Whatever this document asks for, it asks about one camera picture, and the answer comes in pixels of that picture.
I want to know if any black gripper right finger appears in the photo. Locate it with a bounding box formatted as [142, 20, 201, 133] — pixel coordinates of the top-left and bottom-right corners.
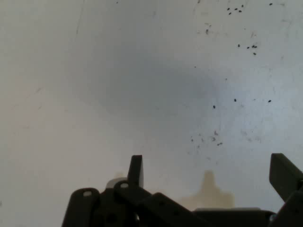
[269, 153, 303, 227]

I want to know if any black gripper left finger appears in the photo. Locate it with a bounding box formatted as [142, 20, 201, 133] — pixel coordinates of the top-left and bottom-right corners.
[62, 155, 206, 227]

